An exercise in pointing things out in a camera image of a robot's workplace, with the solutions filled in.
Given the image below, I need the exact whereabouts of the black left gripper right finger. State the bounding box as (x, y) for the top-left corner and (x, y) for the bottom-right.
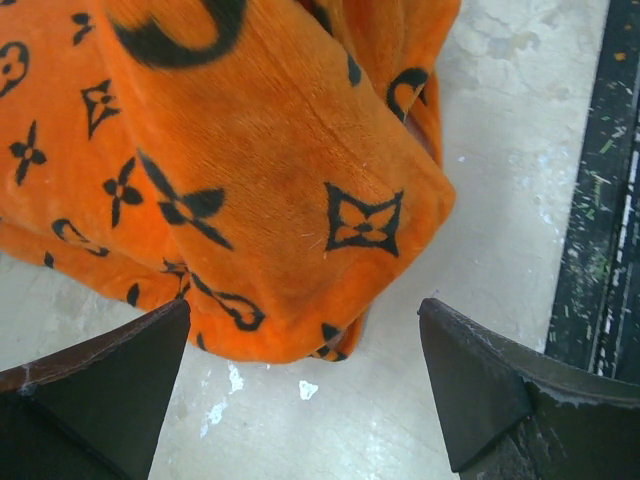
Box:
(418, 298), (639, 479)

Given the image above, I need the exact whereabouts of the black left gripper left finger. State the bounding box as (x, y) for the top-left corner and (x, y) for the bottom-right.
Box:
(1, 300), (190, 479)

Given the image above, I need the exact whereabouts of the orange patterned pillowcase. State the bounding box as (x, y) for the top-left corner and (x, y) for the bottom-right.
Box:
(1, 1), (461, 364)

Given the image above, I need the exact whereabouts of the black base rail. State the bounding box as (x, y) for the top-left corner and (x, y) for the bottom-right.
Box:
(545, 1), (639, 384)

